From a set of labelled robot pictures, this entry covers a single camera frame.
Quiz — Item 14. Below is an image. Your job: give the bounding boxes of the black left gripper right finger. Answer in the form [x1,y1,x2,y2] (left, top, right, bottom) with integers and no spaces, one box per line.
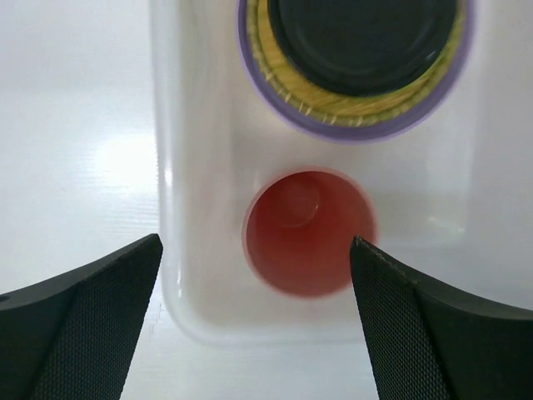
[350,237,532,399]

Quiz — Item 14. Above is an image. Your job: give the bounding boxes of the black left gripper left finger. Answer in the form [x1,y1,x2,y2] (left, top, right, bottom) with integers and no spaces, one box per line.
[1,234,162,399]

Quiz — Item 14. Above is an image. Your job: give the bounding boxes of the red plastic cup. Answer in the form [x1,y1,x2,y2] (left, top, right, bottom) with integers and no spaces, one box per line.
[242,167,380,298]

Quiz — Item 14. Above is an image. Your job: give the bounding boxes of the purple plastic plate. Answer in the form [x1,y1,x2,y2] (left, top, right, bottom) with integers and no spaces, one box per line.
[235,1,477,145]

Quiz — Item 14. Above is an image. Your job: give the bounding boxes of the round bamboo woven plate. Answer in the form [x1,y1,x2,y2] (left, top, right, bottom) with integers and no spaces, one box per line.
[246,1,466,128]

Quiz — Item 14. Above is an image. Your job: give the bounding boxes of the black plastic plate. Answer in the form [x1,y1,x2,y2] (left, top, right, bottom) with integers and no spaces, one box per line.
[267,0,460,97]

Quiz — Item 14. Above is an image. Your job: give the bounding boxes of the translucent white plastic bin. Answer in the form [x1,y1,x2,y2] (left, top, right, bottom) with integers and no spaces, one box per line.
[152,1,532,346]

